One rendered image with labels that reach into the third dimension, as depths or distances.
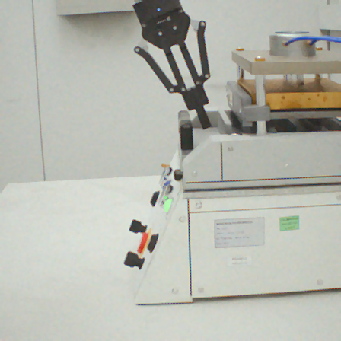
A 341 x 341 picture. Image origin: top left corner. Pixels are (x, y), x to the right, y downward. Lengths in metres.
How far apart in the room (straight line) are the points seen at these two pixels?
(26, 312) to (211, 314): 0.28
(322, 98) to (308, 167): 0.12
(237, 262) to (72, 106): 1.70
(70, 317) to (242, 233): 0.29
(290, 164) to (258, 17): 1.69
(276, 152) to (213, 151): 0.09
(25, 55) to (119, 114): 0.45
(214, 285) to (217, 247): 0.06
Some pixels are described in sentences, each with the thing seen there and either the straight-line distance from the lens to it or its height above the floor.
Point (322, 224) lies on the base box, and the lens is 0.96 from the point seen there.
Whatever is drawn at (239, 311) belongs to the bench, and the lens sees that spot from 0.95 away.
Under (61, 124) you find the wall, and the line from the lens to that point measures 2.58.
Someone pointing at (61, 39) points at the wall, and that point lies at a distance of 2.54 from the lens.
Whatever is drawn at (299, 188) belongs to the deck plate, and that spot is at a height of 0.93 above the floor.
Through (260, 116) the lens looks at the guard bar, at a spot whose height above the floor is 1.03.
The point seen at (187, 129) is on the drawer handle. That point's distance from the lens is 0.99.
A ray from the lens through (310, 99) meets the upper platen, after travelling 0.98.
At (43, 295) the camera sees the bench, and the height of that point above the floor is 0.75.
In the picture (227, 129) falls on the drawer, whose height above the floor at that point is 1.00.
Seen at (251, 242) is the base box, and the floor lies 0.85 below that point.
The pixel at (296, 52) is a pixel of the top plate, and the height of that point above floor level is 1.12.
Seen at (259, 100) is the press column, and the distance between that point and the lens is 0.93.
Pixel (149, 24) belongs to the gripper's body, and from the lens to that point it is 1.04.
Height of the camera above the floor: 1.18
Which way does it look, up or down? 14 degrees down
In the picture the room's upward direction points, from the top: 2 degrees counter-clockwise
